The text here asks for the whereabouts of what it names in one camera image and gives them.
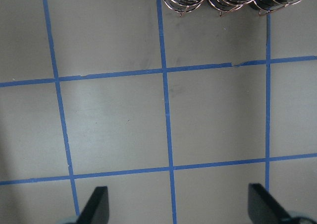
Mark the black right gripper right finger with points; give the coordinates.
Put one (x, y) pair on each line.
(263, 208)

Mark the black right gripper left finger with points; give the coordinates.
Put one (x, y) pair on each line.
(96, 210)

